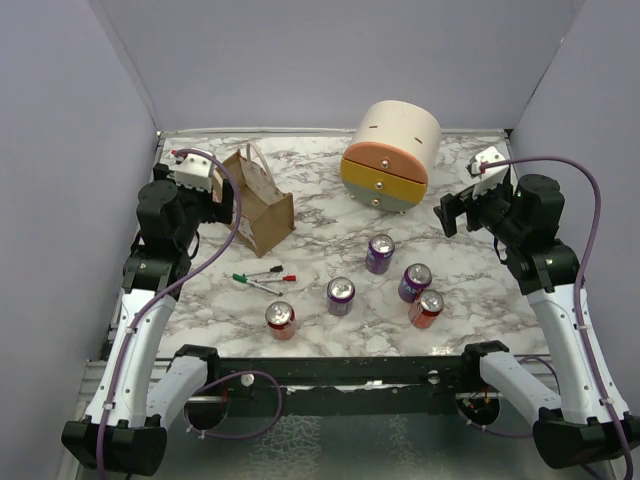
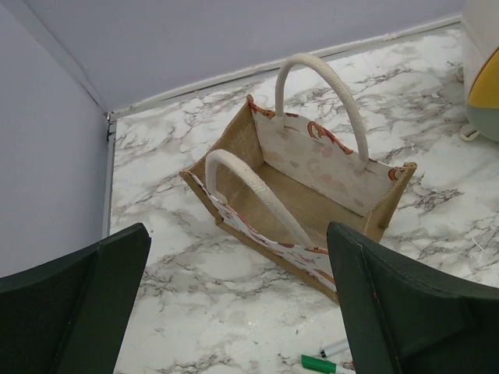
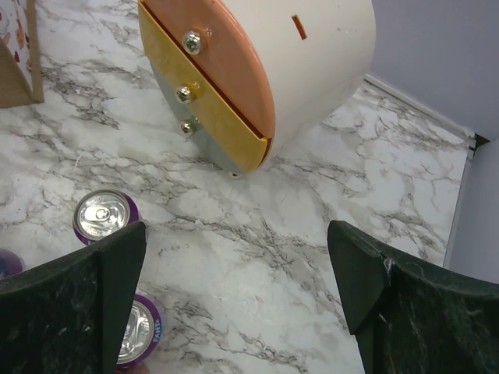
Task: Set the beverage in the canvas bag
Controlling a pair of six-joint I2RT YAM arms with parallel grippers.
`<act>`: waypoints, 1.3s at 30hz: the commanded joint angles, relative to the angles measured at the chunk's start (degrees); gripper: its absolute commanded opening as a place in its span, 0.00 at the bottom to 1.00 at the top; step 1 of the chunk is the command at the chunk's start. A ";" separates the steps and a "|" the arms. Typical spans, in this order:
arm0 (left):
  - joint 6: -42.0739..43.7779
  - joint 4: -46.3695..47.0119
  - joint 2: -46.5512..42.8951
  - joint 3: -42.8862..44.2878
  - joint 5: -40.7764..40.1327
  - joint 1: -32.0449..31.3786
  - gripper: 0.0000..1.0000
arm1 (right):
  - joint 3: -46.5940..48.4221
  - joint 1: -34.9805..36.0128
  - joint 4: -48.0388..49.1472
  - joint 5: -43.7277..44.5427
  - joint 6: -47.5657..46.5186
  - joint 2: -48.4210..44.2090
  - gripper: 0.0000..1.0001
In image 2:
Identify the green capped marker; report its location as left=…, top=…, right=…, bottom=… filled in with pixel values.
left=301, top=355, right=356, bottom=374

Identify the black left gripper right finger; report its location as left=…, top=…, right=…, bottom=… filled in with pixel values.
left=327, top=222, right=498, bottom=374

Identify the black capped marker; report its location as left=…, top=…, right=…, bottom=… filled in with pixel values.
left=320, top=338, right=349, bottom=358

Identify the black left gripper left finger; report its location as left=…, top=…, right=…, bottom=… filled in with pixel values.
left=1, top=223, right=151, bottom=373

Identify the round pastel drawer cabinet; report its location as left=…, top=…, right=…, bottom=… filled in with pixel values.
left=458, top=0, right=499, bottom=142

